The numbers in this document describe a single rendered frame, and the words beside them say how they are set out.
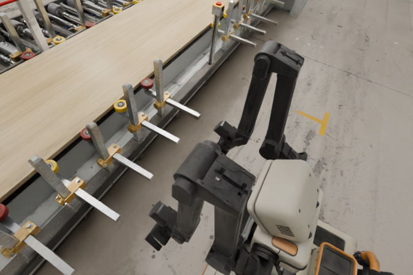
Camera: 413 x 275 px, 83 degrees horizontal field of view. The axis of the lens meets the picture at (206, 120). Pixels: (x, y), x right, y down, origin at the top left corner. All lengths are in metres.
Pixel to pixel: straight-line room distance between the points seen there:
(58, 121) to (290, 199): 1.26
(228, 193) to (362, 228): 2.22
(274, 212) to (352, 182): 2.09
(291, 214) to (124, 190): 1.71
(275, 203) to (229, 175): 0.31
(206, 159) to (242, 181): 0.07
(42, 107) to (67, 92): 0.16
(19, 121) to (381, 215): 2.83
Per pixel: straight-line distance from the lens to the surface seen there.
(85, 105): 1.57
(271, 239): 0.83
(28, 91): 1.79
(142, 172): 1.32
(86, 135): 1.41
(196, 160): 0.41
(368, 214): 2.67
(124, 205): 2.16
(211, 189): 0.40
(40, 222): 1.59
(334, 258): 1.27
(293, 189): 0.72
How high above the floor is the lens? 1.98
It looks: 50 degrees down
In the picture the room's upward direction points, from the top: 9 degrees clockwise
